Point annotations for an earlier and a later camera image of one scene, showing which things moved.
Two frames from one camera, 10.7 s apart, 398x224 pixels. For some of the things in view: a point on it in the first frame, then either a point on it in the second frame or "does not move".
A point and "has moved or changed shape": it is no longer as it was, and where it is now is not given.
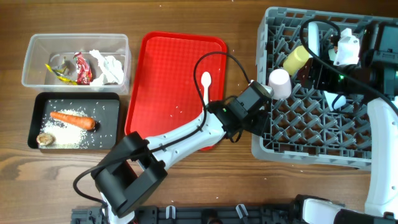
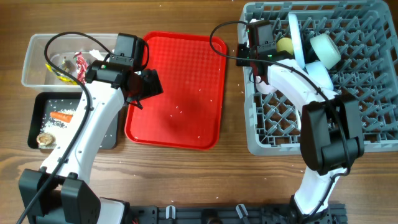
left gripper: x=265 y=125 → x=153 y=86
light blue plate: x=313 y=38 → x=296 y=36
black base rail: x=295 y=214 does not move
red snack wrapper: x=84 y=75 does not move
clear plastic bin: x=89 y=63 does not move
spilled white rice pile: x=68 y=135 does not move
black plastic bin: x=74 y=121 does not move
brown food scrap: x=46 y=139 does not move
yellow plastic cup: x=295 y=59 → x=285 y=43
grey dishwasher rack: x=305 y=126 has moved or changed shape
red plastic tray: x=163 y=98 does not move
